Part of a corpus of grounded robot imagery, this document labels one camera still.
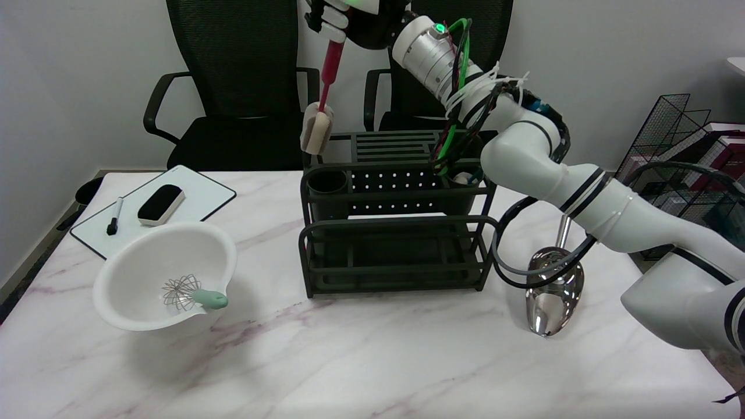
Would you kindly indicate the black mesh office chair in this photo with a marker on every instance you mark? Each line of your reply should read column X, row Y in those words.
column 495, row 35
column 233, row 87

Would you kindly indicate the small white whiteboard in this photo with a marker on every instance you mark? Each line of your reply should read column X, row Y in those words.
column 152, row 209

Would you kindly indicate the black marker pen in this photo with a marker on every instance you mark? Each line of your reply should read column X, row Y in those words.
column 114, row 216

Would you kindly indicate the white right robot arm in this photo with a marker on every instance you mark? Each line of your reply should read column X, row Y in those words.
column 582, row 174

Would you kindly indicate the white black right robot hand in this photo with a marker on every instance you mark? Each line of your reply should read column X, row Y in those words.
column 355, row 20

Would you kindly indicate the white mixing bowl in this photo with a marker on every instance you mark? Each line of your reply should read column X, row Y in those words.
column 166, row 274

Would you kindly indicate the pink sponge bottle brush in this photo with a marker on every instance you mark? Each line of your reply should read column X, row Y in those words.
column 320, row 125

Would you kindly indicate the black whiteboard eraser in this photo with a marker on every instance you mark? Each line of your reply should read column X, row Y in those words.
column 161, row 204

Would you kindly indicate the shiny metal scoop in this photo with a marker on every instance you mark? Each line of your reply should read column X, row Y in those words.
column 550, row 291

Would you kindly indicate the stack of boxed books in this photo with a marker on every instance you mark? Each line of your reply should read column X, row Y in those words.
column 719, row 157

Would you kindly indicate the dark green kitchen storage rack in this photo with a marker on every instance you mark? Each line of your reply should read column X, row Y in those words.
column 396, row 215

